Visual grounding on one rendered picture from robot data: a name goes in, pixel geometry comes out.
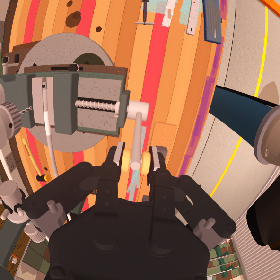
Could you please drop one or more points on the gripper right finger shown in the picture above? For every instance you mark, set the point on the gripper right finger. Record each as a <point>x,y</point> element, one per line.
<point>196,203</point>

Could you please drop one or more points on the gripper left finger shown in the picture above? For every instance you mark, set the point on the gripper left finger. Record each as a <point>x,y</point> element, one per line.
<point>65,186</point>

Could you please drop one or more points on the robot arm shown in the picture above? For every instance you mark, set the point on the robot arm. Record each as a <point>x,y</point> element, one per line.
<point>264,214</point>

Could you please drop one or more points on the green drill vice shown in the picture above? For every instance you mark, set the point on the green drill vice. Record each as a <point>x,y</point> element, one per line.
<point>65,102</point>

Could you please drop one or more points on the silver twist drill bit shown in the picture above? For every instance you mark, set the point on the silver twist drill bit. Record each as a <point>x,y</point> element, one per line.
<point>26,110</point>

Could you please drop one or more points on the grey square block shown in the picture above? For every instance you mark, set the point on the grey square block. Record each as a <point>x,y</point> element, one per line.
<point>146,198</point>

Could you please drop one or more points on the grey ribbed knob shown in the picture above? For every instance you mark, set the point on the grey ribbed knob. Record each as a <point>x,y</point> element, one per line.
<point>36,233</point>

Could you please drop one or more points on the grey cylinder knob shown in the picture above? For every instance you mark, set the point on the grey cylinder knob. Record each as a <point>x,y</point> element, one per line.
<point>11,196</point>

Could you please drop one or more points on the shelf unit with green boxes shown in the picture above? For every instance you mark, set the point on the shelf unit with green boxes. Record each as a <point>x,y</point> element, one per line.
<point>223,260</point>

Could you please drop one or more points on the grey-green drill press body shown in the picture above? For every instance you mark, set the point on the grey-green drill press body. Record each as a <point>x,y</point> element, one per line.
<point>8,238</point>

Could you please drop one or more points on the grey ribbed shutter door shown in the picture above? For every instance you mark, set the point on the grey ribbed shutter door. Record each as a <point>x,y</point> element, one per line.
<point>251,262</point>

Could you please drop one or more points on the brown pegboard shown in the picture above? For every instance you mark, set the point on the brown pegboard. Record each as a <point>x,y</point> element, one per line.
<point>15,251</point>

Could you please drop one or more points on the grey drill chuck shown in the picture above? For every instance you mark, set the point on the grey drill chuck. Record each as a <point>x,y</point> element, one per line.
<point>9,122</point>

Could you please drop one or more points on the blue flat box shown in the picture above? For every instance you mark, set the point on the blue flat box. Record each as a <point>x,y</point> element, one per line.
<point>211,21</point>

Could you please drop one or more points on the white ruler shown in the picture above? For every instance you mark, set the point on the white ruler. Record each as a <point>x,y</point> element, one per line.
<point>193,19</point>
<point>169,13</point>

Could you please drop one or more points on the orange beam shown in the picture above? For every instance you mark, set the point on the orange beam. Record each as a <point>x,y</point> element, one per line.
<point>271,5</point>

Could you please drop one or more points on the grey wall socket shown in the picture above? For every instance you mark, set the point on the grey wall socket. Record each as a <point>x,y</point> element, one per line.
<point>11,161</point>

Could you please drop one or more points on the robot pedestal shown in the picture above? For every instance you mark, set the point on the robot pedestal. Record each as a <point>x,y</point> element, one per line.
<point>236,109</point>

